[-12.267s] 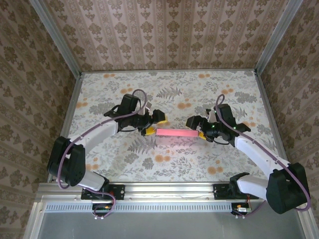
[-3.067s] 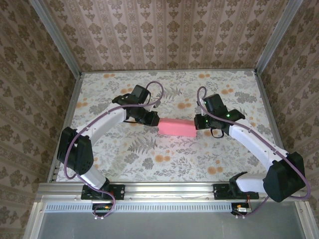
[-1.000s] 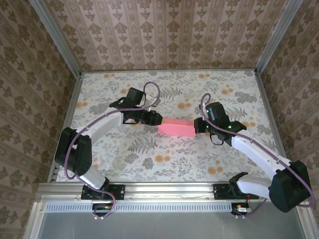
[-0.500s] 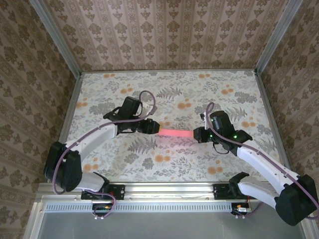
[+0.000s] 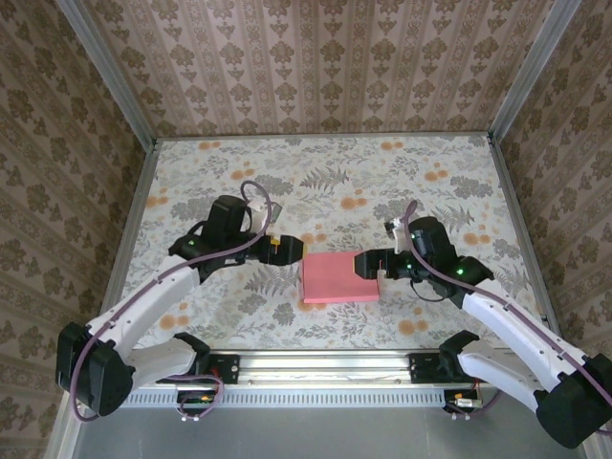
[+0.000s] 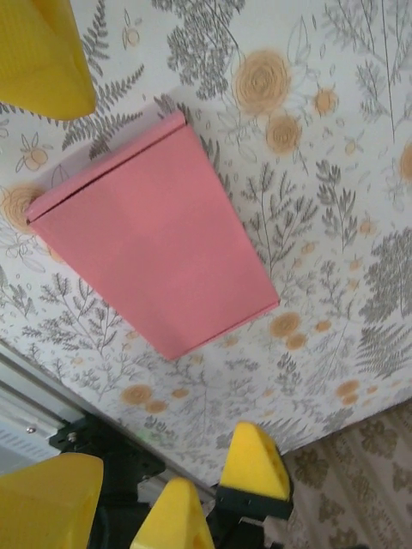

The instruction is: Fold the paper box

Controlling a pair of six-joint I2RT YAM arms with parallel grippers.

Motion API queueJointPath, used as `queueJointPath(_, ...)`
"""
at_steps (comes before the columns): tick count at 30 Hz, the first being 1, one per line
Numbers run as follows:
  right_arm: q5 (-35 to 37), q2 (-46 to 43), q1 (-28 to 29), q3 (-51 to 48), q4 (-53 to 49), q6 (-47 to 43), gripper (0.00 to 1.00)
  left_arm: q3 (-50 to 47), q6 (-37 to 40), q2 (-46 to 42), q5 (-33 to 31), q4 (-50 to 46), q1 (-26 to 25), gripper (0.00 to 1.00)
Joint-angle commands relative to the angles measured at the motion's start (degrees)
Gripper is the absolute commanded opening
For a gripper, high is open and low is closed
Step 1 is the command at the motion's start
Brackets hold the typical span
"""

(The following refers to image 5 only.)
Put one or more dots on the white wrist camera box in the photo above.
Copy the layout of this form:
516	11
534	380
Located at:
268	212
396	234

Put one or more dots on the floral patterned tablecloth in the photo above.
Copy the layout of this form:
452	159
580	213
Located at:
239	158

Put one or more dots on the aluminium frame corner post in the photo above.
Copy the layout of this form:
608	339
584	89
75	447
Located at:
110	72
527	72

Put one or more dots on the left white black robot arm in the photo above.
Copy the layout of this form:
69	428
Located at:
153	301

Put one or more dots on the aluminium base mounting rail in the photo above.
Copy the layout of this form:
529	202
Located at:
325	370

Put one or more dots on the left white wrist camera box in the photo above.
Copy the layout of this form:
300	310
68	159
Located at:
268	212

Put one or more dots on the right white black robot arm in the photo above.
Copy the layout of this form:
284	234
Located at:
507	330

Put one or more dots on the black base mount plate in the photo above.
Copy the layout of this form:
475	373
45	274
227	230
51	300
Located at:
423	368
229	368

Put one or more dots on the grey metal shelf panel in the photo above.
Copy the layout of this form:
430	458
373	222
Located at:
334	435

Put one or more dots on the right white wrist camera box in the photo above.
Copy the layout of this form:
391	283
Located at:
396	234

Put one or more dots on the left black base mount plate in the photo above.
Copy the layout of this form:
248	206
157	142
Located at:
229	368

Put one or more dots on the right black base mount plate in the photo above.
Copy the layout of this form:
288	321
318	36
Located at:
423	368

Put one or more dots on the pink cloth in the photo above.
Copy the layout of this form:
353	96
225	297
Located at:
334	282

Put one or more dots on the aluminium table side rail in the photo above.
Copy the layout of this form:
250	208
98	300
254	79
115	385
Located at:
135	210
520	210

